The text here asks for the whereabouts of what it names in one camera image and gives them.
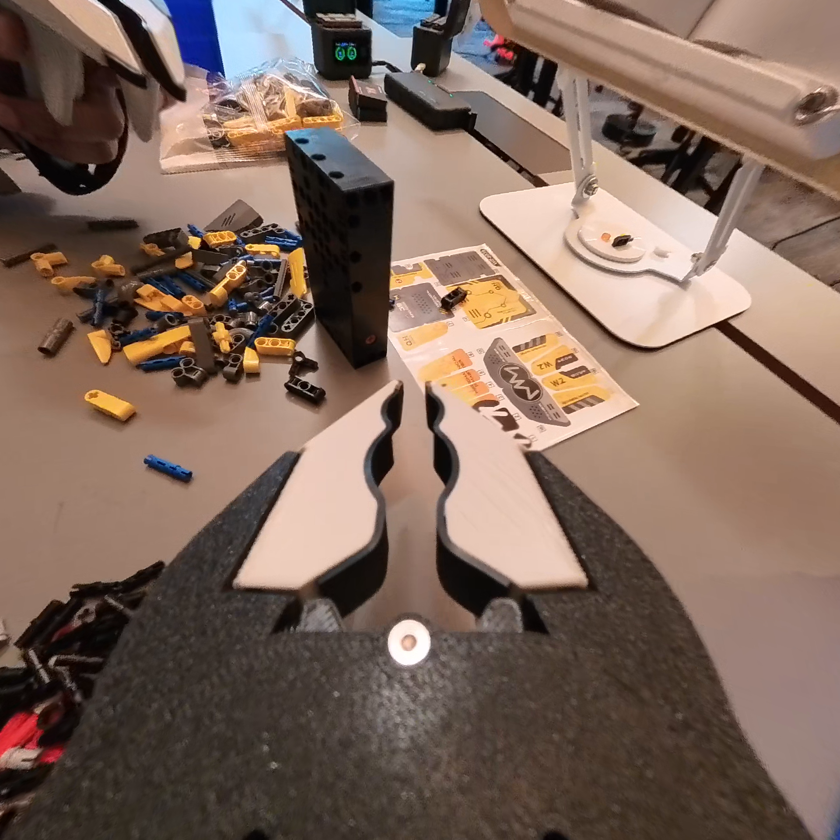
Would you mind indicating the small black piece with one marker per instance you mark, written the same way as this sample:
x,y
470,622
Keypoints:
x,y
620,241

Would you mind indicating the printed sticker sheet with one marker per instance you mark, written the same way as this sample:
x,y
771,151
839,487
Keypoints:
x,y
459,367

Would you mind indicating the blue pin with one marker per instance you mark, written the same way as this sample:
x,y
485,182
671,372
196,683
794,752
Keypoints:
x,y
167,467

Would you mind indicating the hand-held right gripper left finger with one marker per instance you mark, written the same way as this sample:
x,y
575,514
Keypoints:
x,y
315,512

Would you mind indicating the blue plastic bin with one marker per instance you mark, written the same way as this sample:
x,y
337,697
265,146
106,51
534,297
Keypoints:
x,y
193,33

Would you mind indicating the pile of black red pins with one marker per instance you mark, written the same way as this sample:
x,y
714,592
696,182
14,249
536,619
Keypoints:
x,y
59,630

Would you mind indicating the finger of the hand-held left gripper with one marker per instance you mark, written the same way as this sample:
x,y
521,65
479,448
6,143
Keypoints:
x,y
98,26
154,39

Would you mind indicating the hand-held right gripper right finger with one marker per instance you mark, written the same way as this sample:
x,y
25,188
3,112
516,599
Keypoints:
x,y
505,512

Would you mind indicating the person's left hand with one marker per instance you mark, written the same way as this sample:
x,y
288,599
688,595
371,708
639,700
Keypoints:
x,y
102,111

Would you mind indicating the black connector piece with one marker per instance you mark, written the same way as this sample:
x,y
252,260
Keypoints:
x,y
453,298

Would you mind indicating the dark grey tube piece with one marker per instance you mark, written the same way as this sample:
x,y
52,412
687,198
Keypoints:
x,y
56,336

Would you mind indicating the pile of plastic building pieces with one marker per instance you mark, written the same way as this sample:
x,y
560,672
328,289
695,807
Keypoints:
x,y
197,295

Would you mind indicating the clear bag of mixed pieces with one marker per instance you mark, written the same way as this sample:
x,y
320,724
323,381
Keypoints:
x,y
262,111

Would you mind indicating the black charging case with display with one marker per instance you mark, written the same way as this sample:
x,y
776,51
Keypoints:
x,y
325,33

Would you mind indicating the yellow curved piece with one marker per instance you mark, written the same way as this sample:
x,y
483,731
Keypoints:
x,y
108,405

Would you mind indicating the black axle rod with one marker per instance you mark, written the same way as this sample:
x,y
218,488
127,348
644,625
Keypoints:
x,y
111,224
26,256

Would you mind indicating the black desktop hub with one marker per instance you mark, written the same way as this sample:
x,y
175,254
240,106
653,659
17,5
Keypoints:
x,y
426,105

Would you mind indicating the black box with orange print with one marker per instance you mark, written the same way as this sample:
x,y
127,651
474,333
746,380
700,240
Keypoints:
x,y
367,98

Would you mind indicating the white metal book stand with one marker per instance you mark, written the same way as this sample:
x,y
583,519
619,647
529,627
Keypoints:
x,y
656,308

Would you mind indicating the black perforated block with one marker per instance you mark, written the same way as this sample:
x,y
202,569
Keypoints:
x,y
341,262

